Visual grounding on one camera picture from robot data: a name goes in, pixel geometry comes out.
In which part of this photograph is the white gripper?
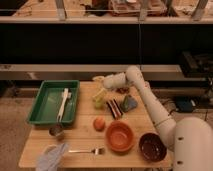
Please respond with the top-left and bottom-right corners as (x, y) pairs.
(92, 73), (126, 89)

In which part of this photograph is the dark brown bowl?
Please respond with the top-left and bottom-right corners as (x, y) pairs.
(139, 133), (167, 162)

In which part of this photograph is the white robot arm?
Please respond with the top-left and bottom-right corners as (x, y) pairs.
(92, 65), (213, 171)

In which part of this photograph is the green yellow toy cup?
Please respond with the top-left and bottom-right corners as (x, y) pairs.
(92, 88), (107, 109)

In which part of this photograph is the brown crumpled object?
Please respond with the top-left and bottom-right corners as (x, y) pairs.
(116, 87), (130, 94)

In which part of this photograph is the striped dark block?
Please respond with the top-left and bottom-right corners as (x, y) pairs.
(107, 99), (123, 119)

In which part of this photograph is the white plastic utensil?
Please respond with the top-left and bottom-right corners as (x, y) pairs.
(57, 88), (71, 122)

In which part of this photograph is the orange fruit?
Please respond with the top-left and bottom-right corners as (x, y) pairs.
(93, 117), (105, 131)

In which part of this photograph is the wooden table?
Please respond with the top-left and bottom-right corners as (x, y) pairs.
(18, 80), (173, 169)

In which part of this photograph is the green plastic tray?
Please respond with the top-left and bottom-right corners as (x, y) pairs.
(27, 80), (80, 125)

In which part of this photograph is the orange bowl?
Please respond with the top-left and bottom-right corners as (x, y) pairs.
(105, 121), (134, 153)

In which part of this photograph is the small metal cup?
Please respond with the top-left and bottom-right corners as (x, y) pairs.
(49, 125), (64, 140)

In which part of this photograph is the metal fork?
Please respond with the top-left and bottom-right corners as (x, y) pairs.
(69, 148), (105, 155)

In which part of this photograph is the black power adapter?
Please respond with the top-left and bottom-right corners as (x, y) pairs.
(175, 99), (194, 113)

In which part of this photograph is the light blue cloth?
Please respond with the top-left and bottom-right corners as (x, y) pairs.
(35, 143), (69, 171)

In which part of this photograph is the black box on shelf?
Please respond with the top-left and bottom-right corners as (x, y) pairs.
(179, 51), (213, 78)

